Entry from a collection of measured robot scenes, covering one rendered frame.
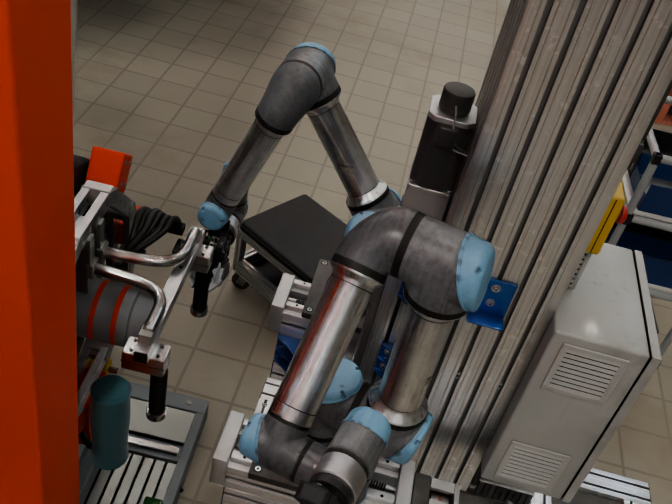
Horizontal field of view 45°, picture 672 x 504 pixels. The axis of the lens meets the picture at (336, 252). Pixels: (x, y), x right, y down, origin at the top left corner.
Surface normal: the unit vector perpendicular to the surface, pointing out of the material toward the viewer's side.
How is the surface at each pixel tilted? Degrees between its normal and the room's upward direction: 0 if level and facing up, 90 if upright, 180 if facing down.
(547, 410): 90
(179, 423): 0
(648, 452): 0
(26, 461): 90
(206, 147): 0
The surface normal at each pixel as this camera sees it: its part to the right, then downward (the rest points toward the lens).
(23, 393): -0.15, 0.61
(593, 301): 0.18, -0.76
